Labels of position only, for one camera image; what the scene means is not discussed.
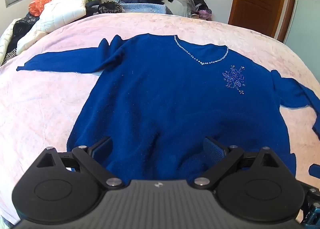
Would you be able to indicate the dark crumpled garment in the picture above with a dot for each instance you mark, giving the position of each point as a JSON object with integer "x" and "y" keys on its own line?
{"x": 92, "y": 7}

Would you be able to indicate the light blue folded blanket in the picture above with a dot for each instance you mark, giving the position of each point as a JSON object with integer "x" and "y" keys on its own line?
{"x": 145, "y": 7}

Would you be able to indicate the leopard fur hat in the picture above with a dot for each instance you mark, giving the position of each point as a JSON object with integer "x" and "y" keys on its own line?
{"x": 110, "y": 6}

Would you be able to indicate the clear plastic bag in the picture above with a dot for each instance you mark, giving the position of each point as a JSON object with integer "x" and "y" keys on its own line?
{"x": 181, "y": 4}

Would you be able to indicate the white quilted jacket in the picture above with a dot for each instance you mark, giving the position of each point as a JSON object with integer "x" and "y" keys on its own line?
{"x": 62, "y": 11}

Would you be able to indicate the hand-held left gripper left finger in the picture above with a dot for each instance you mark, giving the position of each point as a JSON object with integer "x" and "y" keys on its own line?
{"x": 103, "y": 147}

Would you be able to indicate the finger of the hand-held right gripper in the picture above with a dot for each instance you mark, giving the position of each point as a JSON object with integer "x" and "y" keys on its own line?
{"x": 315, "y": 169}

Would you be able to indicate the cream quilted cloth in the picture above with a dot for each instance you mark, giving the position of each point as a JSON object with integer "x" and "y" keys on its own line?
{"x": 5, "y": 41}

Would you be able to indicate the blue beaded sweater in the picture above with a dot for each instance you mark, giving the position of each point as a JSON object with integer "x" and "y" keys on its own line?
{"x": 162, "y": 94}

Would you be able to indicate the pink floral blanket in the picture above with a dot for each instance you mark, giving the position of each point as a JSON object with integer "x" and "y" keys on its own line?
{"x": 62, "y": 109}

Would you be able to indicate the wooden door frame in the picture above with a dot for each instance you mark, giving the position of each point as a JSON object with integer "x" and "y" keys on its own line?
{"x": 291, "y": 1}

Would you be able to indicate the purple plastic bag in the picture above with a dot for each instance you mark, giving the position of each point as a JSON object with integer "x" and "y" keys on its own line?
{"x": 205, "y": 14}

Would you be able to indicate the black patterned garment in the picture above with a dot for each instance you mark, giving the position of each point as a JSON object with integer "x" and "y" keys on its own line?
{"x": 21, "y": 26}

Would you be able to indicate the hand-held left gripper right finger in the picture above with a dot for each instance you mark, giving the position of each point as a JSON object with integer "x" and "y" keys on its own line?
{"x": 212, "y": 151}

